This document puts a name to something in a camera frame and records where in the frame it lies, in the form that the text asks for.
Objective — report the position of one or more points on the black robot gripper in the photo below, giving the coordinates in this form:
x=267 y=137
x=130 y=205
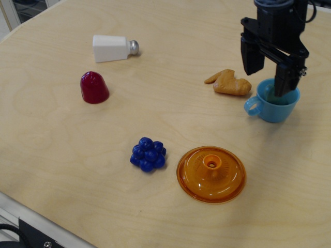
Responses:
x=275 y=34

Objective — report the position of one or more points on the green toy cucumber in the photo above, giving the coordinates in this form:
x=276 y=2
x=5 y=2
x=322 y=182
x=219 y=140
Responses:
x=269 y=95

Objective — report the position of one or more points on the light blue plastic cup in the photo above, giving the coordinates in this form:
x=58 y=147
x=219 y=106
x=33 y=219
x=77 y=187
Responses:
x=258 y=106

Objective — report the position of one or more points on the toy fried chicken wing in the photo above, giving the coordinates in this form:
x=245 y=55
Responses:
x=225 y=82

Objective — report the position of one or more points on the orange transparent pot lid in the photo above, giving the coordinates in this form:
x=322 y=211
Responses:
x=211 y=174

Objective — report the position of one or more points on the blue toy grape bunch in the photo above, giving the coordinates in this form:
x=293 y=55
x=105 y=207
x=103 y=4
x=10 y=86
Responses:
x=148 y=155

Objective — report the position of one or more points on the white salt shaker silver cap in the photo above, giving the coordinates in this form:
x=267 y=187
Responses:
x=113 y=48

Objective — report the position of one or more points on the dark red plastic dome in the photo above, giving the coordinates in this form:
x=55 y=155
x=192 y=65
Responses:
x=93 y=88

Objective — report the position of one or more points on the black bracket with screw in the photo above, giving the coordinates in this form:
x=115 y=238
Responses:
x=37 y=238

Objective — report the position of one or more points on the aluminium table frame rail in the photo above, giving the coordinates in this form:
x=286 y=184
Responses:
x=12 y=211

